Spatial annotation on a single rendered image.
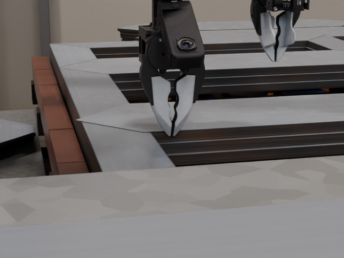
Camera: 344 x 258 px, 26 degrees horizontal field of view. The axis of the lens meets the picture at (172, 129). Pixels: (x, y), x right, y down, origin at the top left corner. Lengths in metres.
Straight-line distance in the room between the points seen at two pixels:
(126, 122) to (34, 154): 0.51
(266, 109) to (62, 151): 0.33
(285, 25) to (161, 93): 0.40
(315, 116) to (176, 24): 0.30
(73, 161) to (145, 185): 0.78
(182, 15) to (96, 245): 0.83
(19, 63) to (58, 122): 2.55
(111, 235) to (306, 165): 0.15
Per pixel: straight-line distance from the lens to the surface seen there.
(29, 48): 3.80
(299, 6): 1.31
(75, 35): 3.77
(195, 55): 0.94
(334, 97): 1.31
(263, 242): 0.18
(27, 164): 1.54
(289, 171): 0.30
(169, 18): 0.99
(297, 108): 1.22
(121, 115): 1.15
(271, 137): 1.11
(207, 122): 1.11
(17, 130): 1.64
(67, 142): 1.15
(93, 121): 1.12
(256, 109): 1.20
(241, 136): 1.10
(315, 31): 2.21
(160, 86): 1.03
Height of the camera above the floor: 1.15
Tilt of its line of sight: 15 degrees down
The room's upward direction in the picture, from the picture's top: straight up
